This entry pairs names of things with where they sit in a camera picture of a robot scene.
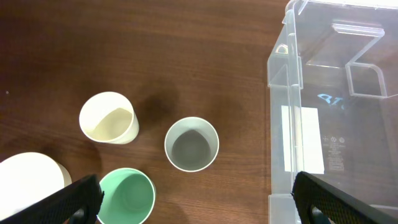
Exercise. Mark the white small bowl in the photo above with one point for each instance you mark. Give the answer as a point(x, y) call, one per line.
point(27, 178)

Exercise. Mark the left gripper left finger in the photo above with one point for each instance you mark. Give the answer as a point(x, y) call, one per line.
point(78, 203)

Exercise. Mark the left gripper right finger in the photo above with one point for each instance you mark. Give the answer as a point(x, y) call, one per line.
point(319, 202)

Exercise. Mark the clear plastic storage bin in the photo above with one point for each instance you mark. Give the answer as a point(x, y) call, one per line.
point(341, 58)

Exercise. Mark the cream cup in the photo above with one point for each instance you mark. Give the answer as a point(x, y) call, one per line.
point(109, 117)

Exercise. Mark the mint green cup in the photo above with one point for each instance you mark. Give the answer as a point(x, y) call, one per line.
point(129, 197)

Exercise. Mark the white label in bin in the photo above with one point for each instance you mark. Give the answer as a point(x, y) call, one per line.
point(310, 156)

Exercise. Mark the grey cup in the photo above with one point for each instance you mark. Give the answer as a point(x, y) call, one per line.
point(191, 144)

